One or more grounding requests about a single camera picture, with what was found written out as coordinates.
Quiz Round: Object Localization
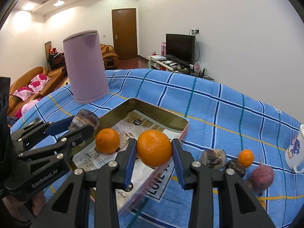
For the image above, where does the brown striped shell piece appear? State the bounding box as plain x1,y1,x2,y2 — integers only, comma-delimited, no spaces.
68,109,100,132

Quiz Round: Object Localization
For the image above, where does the large orange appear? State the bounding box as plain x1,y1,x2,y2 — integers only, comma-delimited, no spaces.
95,128,120,154

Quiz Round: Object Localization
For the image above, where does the purple round radish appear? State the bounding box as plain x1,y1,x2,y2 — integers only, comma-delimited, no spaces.
249,158,274,196

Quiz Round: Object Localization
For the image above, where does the small orange tangerine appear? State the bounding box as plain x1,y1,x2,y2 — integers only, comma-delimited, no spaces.
237,149,254,168

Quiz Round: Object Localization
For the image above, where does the dark mangosteen fruit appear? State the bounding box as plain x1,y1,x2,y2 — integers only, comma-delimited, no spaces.
225,159,246,178

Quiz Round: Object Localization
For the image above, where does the operator left hand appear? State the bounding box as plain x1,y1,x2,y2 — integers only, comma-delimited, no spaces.
1,191,46,227

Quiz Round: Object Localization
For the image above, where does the pink floral cushion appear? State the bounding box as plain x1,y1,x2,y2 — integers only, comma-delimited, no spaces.
12,74,51,101

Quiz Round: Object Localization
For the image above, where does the orange leather sofa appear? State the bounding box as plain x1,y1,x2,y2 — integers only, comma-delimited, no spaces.
7,66,67,117

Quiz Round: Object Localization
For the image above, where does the pink metal tin tray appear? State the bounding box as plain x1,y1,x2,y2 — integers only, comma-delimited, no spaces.
72,98,189,215

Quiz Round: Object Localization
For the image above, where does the pink electric kettle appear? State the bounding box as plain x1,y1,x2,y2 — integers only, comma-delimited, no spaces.
63,30,109,104

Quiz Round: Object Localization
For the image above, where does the orange leather armchair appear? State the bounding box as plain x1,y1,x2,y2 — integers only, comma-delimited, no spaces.
100,44,119,70

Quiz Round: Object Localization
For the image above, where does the blue plaid tablecloth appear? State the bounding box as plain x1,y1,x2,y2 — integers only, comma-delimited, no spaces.
11,69,303,227

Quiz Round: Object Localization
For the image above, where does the white printed mug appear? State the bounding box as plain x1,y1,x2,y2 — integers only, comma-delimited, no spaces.
285,124,304,174

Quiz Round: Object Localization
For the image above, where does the white TV stand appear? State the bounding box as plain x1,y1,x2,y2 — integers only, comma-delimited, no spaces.
146,56,215,82

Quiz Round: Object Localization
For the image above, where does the brown wooden door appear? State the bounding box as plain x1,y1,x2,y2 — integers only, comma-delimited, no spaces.
112,8,138,60

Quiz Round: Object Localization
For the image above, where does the black television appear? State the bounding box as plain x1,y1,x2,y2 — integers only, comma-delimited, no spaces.
165,33,195,65

